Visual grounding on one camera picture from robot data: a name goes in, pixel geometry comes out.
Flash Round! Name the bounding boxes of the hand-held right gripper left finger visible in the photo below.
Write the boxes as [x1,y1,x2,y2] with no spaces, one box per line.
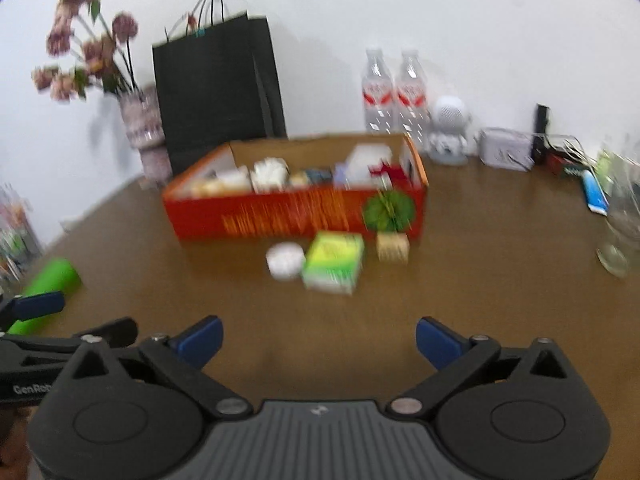
[65,315,253,418]

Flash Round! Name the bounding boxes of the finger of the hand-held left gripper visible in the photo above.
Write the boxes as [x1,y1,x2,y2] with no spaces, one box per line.
[0,291,66,333]
[0,316,139,361]

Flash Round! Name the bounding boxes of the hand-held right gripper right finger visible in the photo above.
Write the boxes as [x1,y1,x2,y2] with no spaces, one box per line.
[387,315,568,418]

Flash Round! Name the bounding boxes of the green tissue packet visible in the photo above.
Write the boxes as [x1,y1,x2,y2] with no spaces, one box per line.
[301,232,365,295]

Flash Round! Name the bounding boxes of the orange cardboard box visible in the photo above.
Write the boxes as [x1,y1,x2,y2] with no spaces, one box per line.
[162,133,430,249]

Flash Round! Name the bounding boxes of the clear holder with colourful items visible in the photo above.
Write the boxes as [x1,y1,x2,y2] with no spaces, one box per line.
[0,182,44,285]

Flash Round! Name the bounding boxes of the white round container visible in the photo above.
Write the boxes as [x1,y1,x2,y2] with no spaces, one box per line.
[266,242,306,281]

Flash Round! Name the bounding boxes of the green foam roll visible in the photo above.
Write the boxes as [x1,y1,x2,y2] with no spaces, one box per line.
[7,258,82,336]

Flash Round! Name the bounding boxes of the beige eraser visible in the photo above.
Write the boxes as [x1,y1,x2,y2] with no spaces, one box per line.
[376,232,411,264]

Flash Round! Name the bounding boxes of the grey tin box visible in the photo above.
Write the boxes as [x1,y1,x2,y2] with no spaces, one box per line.
[478,127,534,172]

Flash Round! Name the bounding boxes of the mottled pink vase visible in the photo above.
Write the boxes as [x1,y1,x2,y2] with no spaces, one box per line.
[119,85,174,187]

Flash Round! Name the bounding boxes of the blue white tube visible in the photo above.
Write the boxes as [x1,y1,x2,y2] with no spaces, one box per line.
[581,169,610,216]

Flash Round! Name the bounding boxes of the white robot speaker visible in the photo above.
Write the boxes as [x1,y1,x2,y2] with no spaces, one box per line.
[429,96,474,166]

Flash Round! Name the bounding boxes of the clear glass cup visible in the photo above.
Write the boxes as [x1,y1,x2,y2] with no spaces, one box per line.
[596,144,640,279]

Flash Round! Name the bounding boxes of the black upright device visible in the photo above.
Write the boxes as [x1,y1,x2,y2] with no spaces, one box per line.
[533,104,550,163]

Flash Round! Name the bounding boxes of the clear water bottle red label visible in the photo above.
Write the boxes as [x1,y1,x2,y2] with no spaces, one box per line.
[363,48,399,135]
[397,50,432,153]

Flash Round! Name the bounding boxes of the black paper bag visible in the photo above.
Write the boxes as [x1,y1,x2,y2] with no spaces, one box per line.
[152,0,289,176]

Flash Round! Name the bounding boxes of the dried pink flowers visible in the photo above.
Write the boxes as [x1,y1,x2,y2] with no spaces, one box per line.
[31,0,141,104]

